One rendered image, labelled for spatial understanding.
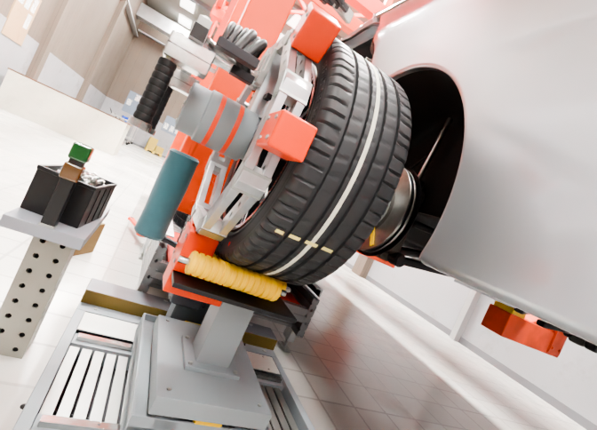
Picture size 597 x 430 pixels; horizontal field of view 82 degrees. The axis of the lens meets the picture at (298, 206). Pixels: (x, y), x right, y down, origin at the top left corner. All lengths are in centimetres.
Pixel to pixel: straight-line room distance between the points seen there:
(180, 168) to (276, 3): 85
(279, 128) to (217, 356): 69
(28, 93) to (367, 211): 860
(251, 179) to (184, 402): 54
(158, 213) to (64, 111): 790
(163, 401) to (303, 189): 57
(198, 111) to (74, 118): 799
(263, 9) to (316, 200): 103
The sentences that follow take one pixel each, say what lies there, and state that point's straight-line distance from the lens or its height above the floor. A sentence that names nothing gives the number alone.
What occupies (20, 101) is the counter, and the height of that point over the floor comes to 28.
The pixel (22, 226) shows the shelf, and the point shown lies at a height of 43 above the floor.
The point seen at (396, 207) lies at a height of 87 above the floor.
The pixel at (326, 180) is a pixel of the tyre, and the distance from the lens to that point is 69.
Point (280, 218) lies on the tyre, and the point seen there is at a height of 70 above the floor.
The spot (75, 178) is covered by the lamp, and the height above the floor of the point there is 58.
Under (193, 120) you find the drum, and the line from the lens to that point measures 89.
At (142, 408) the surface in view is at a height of 15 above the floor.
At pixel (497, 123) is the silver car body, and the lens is 88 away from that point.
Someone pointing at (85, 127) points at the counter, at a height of 33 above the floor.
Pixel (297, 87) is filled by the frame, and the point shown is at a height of 96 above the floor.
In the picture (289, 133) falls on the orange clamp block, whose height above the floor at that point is 85.
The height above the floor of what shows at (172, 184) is 65.
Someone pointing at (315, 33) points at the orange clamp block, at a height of 109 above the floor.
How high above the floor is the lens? 74
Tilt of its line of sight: level
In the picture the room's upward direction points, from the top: 25 degrees clockwise
